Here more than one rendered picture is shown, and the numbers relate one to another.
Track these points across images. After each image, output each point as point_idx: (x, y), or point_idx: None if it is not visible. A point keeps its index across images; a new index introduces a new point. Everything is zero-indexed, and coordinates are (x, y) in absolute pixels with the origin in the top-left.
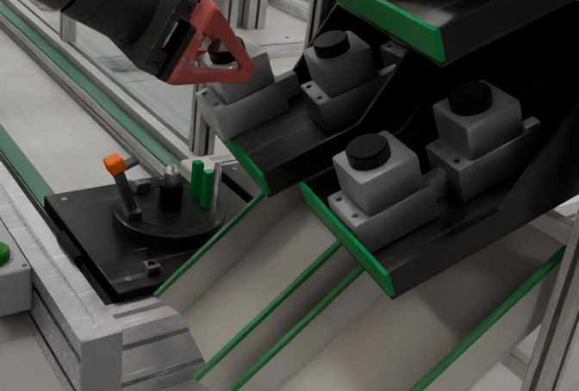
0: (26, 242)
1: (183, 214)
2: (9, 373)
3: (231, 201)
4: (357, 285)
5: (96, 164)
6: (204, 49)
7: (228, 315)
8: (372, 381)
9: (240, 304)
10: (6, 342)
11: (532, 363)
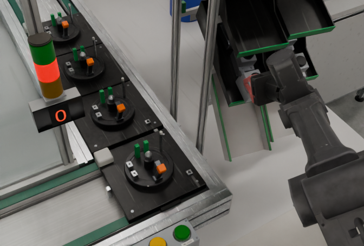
0: (167, 222)
1: (155, 160)
2: (208, 240)
3: (129, 147)
4: None
5: (53, 217)
6: (248, 85)
7: (239, 141)
8: (278, 106)
9: (238, 136)
10: None
11: None
